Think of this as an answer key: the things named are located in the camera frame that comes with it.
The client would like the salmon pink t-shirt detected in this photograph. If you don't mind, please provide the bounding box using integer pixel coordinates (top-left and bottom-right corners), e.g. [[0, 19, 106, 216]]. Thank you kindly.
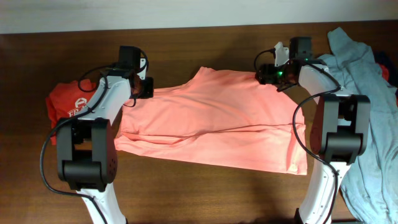
[[114, 67, 307, 175]]

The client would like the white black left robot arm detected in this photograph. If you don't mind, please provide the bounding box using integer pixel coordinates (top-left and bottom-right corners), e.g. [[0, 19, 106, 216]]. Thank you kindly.
[[52, 46, 154, 223]]

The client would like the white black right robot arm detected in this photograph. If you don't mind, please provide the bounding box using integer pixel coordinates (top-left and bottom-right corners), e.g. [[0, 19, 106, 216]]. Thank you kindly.
[[253, 37, 371, 223]]

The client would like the red folded printed t-shirt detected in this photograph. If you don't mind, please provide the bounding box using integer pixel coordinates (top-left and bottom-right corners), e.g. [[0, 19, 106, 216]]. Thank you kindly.
[[45, 79, 95, 128]]

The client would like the dark red garment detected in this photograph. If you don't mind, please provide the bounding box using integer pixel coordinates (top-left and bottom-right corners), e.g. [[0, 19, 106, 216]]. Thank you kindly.
[[374, 51, 398, 106]]

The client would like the light blue t-shirt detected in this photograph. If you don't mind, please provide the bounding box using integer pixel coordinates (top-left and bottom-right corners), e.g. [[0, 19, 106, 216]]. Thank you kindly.
[[321, 27, 397, 223]]

